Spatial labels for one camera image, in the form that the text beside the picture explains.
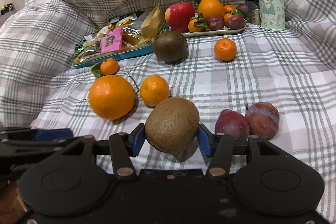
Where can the red apple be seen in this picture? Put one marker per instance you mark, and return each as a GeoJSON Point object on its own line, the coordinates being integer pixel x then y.
{"type": "Point", "coordinates": [178, 16]}

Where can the orange on plate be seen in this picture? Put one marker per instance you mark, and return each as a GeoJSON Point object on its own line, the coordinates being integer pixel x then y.
{"type": "Point", "coordinates": [210, 8]}

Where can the plaid bed sheet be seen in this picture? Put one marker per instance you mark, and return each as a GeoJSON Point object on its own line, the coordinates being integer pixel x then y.
{"type": "Point", "coordinates": [293, 69]}

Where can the white fruit plate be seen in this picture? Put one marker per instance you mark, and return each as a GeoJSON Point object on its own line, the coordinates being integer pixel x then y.
{"type": "Point", "coordinates": [224, 31]}

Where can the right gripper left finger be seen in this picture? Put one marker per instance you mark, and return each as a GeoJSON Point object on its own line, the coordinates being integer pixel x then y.
{"type": "Point", "coordinates": [121, 147]}

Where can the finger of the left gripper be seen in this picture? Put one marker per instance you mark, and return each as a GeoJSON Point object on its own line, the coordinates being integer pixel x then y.
{"type": "Point", "coordinates": [51, 135]}

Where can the right loose plum with stem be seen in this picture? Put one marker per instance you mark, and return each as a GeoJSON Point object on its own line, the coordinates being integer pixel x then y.
{"type": "Point", "coordinates": [263, 119]}

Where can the dark drink can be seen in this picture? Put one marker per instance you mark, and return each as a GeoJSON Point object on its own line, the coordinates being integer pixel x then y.
{"type": "Point", "coordinates": [255, 11]}

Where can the plum on plate back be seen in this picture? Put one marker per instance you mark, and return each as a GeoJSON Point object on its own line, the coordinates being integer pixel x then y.
{"type": "Point", "coordinates": [245, 8]}

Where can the small mandarin with leaf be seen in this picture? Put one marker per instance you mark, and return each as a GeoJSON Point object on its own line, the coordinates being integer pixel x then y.
{"type": "Point", "coordinates": [107, 67]}

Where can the dark brown round fruit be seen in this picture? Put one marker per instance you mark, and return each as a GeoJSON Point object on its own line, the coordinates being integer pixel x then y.
{"type": "Point", "coordinates": [170, 47]}

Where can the gold snack packet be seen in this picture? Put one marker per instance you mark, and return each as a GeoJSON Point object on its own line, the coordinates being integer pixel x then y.
{"type": "Point", "coordinates": [152, 23]}

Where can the mandarin on plate back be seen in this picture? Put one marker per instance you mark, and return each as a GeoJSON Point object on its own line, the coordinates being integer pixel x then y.
{"type": "Point", "coordinates": [229, 8]}

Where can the light brown kiwi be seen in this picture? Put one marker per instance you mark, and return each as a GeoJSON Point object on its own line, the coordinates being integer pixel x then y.
{"type": "Point", "coordinates": [172, 125]}

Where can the large orange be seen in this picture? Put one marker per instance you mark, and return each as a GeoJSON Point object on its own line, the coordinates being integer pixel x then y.
{"type": "Point", "coordinates": [111, 97]}

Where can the mandarin on plate front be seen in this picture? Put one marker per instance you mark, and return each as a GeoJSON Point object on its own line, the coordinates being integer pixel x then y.
{"type": "Point", "coordinates": [197, 25]}

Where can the teal snack tray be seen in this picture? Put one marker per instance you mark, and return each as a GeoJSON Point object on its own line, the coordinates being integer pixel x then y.
{"type": "Point", "coordinates": [142, 49]}

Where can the pink snack packet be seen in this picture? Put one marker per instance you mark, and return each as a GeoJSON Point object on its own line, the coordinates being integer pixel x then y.
{"type": "Point", "coordinates": [112, 41]}

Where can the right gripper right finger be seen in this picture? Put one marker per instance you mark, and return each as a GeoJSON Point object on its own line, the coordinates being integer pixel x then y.
{"type": "Point", "coordinates": [220, 147]}

